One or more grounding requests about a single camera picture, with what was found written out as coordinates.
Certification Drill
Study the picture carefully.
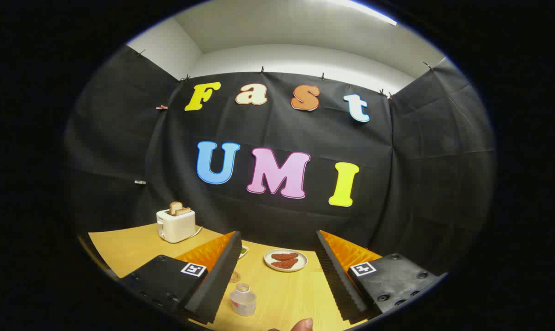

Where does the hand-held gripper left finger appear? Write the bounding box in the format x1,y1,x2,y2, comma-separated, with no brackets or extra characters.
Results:
119,231,242,325

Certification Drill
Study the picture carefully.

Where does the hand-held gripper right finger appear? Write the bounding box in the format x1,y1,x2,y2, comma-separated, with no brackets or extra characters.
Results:
315,230,448,322

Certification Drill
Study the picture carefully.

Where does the clear plastic juice bottle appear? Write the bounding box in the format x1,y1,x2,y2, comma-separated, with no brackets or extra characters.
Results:
229,283,257,317

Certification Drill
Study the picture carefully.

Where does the round white plate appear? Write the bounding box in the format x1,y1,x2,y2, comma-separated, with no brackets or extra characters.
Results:
264,249,308,273

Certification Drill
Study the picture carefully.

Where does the wooden table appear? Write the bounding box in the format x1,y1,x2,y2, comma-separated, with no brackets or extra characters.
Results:
88,224,370,331

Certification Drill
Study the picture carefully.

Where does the cream white toaster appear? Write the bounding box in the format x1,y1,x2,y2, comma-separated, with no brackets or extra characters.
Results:
156,208,197,243

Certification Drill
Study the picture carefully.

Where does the black backdrop cloth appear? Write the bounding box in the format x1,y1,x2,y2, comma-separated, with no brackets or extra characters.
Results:
63,46,496,276

